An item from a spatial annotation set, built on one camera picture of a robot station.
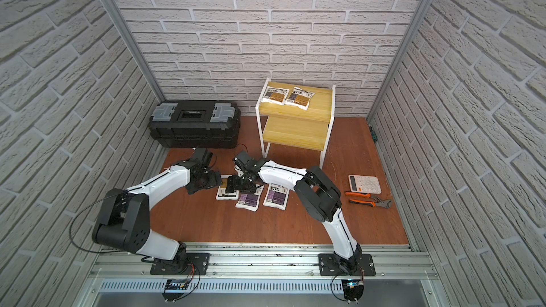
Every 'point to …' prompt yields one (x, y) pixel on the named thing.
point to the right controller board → (352, 289)
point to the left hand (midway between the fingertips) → (212, 180)
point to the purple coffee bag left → (249, 200)
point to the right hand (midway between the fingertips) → (235, 190)
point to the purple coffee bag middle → (276, 196)
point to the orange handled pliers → (380, 202)
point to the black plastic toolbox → (195, 124)
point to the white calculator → (365, 184)
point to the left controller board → (175, 288)
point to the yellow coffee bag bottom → (275, 95)
